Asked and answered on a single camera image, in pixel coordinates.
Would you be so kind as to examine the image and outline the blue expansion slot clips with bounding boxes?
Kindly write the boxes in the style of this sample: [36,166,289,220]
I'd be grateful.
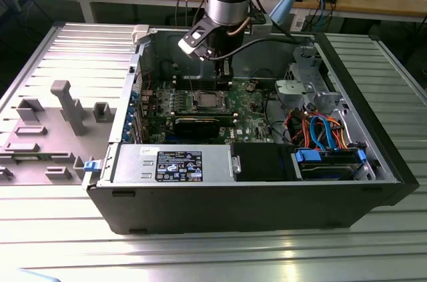
[120,90,139,145]

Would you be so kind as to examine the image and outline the black PC case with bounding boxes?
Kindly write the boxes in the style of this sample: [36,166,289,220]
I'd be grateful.
[81,25,420,236]

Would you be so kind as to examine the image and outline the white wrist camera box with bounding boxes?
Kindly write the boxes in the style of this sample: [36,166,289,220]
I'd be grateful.
[250,11,273,35]
[177,21,214,61]

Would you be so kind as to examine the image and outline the CPU socket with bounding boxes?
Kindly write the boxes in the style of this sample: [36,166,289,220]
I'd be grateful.
[188,90,230,113]

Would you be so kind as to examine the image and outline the silver metal drive cage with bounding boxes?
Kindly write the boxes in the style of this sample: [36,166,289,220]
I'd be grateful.
[275,45,351,116]

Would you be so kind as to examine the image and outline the silver CPU plate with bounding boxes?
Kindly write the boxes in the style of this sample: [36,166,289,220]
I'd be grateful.
[199,93,218,107]

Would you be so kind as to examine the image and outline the blue flat data wire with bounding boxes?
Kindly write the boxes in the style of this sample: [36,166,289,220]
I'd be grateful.
[308,113,341,153]

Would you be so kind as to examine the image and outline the black graphics card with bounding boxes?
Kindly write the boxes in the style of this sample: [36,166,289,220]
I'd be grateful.
[173,117,221,139]

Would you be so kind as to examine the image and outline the grey plastic parts rack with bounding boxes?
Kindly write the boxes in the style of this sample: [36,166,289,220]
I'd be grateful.
[0,80,116,186]

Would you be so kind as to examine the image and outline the black drive bay shroud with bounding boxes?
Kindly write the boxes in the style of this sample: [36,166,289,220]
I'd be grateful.
[233,143,295,182]

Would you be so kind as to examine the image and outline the green motherboard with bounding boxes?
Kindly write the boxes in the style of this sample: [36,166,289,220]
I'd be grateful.
[138,77,278,145]

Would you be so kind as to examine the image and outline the orange wire bundle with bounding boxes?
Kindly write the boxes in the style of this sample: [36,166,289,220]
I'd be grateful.
[285,108,350,149]

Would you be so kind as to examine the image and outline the hard disk in blue carrier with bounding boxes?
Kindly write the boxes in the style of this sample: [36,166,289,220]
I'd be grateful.
[292,148,368,181]

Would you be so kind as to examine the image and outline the metal socket cover frame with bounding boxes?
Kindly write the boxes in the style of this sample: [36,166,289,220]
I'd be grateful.
[190,90,227,110]

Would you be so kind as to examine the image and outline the silver power supply unit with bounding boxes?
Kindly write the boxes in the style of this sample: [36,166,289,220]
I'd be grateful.
[111,143,234,185]

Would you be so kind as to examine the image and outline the black RAM slot row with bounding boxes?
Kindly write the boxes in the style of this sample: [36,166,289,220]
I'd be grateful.
[175,76,233,92]

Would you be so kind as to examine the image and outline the black camera cable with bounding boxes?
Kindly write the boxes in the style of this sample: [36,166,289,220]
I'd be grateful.
[206,36,301,61]

